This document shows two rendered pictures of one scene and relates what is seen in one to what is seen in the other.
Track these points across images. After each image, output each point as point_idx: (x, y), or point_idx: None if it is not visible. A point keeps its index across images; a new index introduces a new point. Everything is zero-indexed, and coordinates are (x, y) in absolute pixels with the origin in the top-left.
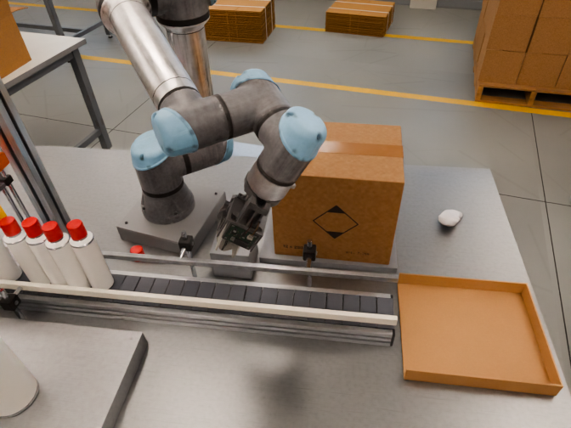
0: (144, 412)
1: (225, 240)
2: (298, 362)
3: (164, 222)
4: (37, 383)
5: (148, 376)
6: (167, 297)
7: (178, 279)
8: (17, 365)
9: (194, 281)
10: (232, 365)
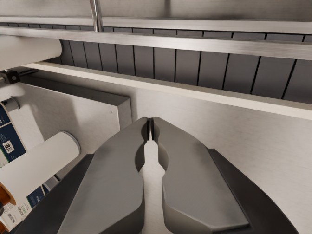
0: (150, 153)
1: (146, 132)
2: (310, 139)
3: None
4: (74, 140)
5: None
6: (119, 82)
7: (123, 28)
8: (48, 164)
9: (143, 30)
10: (217, 130)
